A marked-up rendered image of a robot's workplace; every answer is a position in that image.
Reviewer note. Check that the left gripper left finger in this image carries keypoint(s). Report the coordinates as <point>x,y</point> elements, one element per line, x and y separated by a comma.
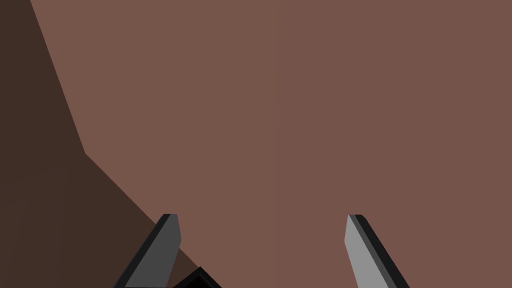
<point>156,256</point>

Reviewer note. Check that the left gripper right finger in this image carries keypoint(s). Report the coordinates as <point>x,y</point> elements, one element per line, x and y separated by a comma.
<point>370,260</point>

